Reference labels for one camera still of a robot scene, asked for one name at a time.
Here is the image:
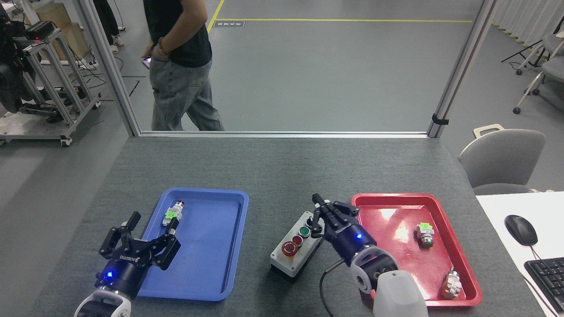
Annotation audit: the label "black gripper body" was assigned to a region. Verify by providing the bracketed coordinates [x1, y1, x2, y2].
[96, 252, 148, 300]
[328, 224, 378, 267]

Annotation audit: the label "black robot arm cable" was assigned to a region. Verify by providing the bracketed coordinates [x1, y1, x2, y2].
[319, 258, 347, 317]

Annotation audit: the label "red-tipped switch with green label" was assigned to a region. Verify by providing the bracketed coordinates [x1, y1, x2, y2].
[161, 200, 186, 236]

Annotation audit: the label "silver metal switch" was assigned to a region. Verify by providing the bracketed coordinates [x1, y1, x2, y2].
[441, 267, 464, 301]

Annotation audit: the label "person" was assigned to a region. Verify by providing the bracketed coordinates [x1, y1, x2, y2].
[142, 0, 226, 132]

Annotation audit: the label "grey control box with buttons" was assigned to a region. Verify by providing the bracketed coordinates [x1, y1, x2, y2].
[270, 210, 327, 283]

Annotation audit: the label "black keyboard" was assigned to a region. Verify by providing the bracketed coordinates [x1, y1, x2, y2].
[524, 258, 564, 314]

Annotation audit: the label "cardboard box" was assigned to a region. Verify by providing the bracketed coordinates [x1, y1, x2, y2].
[24, 3, 91, 62]

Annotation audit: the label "red plastic tray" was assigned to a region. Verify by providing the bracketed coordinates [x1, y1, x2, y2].
[351, 193, 483, 307]

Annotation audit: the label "white curtain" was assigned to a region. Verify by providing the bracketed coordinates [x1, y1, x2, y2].
[491, 0, 564, 50]

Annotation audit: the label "blue plastic tray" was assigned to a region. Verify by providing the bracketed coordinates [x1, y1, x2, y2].
[132, 188, 249, 302]

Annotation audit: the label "white desk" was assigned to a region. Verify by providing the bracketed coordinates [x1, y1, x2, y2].
[475, 191, 564, 317]

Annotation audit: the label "green push button switch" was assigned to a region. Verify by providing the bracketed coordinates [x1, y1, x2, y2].
[416, 222, 436, 249]

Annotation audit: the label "aluminium frame cart on wheels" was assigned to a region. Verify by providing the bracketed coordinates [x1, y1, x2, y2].
[0, 26, 102, 148]

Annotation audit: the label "black tripod stand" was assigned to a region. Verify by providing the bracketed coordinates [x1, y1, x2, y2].
[501, 39, 545, 65]

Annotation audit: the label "black computer mouse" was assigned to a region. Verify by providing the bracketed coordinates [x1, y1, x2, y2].
[504, 214, 538, 247]

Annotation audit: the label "person's legs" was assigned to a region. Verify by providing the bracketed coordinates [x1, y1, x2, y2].
[92, 0, 125, 55]

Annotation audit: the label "silver aluminium rail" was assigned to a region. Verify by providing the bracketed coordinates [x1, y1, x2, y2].
[139, 131, 430, 139]

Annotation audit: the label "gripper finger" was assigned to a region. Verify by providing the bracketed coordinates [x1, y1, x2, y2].
[326, 200, 360, 233]
[143, 232, 182, 271]
[99, 211, 146, 260]
[311, 193, 336, 239]

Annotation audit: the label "black machine on cart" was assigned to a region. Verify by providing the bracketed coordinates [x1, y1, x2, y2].
[0, 8, 41, 116]

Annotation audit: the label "grey office chair on wheels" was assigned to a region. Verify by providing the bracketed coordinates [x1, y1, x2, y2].
[512, 31, 564, 115]

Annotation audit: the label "person's hand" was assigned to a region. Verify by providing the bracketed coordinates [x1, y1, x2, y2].
[152, 39, 171, 63]

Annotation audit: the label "silver aluminium post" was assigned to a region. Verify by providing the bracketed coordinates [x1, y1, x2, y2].
[77, 0, 141, 137]
[427, 0, 503, 139]

